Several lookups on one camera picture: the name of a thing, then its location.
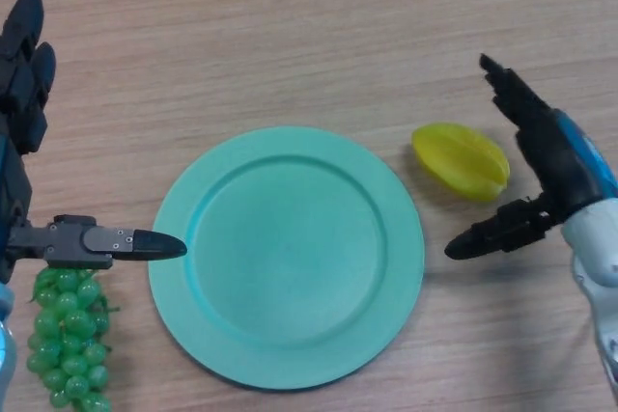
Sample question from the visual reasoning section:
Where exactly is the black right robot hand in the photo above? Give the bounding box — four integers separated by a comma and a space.
443, 53, 610, 261

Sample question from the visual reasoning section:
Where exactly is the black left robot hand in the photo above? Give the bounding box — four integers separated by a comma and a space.
0, 0, 188, 286

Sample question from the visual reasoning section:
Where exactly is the yellow starfruit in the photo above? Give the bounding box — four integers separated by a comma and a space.
410, 122, 511, 205

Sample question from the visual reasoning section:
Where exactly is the green round plate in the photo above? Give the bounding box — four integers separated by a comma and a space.
148, 124, 426, 390

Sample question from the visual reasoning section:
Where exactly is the green grape bunch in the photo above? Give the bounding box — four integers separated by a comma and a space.
26, 266, 122, 412

